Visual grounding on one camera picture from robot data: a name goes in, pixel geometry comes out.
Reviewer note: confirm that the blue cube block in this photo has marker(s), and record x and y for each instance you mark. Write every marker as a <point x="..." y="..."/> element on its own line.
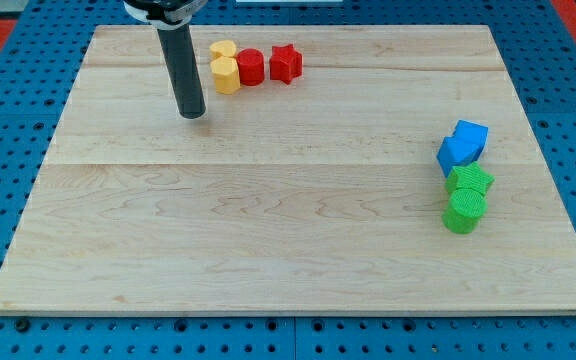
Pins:
<point x="473" y="133"/>

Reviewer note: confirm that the light wooden board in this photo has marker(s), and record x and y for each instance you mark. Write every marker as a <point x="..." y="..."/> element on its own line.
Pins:
<point x="319" y="198"/>

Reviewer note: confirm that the blue pentagon block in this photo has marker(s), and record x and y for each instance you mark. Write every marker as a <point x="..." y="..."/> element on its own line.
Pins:
<point x="457" y="152"/>

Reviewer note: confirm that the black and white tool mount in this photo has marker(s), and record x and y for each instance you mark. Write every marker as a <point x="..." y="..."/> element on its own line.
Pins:
<point x="164" y="14"/>

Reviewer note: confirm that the red star block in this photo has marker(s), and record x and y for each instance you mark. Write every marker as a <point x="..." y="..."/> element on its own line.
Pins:
<point x="286" y="63"/>

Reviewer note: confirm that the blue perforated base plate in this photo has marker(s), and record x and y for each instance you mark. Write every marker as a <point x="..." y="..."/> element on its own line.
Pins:
<point x="42" y="44"/>

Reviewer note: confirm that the green cylinder block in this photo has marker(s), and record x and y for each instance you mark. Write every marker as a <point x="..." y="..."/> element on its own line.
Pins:
<point x="464" y="210"/>

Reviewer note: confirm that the green star block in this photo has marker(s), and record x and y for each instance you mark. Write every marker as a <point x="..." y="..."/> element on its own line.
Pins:
<point x="471" y="176"/>

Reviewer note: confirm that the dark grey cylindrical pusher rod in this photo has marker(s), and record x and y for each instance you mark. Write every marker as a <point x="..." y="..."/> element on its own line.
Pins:
<point x="180" y="59"/>

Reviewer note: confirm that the yellow hexagon block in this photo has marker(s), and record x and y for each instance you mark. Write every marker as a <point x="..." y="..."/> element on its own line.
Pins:
<point x="225" y="73"/>

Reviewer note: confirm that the yellow heart block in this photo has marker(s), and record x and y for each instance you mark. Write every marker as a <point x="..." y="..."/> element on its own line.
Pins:
<point x="223" y="48"/>

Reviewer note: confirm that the red cylinder block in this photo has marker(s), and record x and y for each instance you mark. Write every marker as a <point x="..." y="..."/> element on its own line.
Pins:
<point x="251" y="66"/>

